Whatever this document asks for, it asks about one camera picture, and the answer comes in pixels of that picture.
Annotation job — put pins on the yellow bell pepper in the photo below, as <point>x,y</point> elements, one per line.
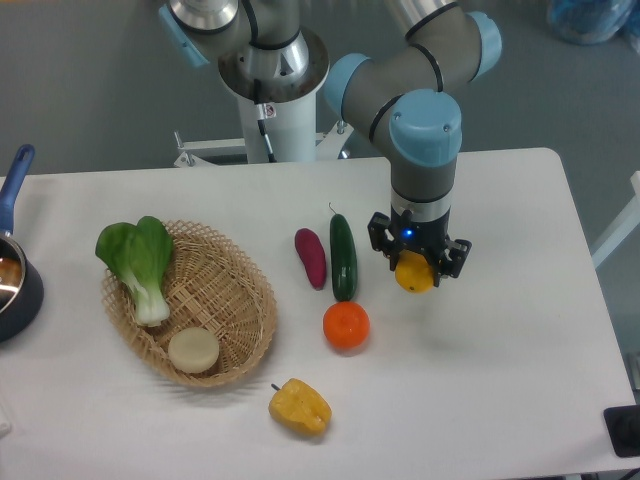
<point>300,408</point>

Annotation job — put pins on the purple sweet potato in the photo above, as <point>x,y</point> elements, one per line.
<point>312,255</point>

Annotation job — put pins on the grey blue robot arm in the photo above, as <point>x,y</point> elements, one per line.
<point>275,67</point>

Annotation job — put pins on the green cucumber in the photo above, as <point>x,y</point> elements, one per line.
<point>343,258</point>

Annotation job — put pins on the blue handled saucepan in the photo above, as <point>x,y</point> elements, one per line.
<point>22,290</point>

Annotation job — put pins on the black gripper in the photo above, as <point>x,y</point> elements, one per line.
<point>430,239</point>

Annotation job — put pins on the woven bamboo basket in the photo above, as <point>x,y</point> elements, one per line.
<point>209,283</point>

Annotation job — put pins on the white frame at right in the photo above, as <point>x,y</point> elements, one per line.
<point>619,229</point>

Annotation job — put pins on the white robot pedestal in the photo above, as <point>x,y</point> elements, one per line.
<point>271,132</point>

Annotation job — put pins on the round cream cake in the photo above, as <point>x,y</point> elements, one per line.
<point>193,350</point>

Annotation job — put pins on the green bok choy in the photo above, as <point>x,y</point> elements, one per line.
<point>139,255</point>

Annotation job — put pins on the blue plastic bag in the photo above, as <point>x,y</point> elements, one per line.
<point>587,22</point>

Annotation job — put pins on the black device at edge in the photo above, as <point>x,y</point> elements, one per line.
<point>622,424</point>

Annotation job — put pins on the yellow mango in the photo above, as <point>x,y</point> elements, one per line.
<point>413,273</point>

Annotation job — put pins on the orange tangerine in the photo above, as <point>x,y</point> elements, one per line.
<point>346,325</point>

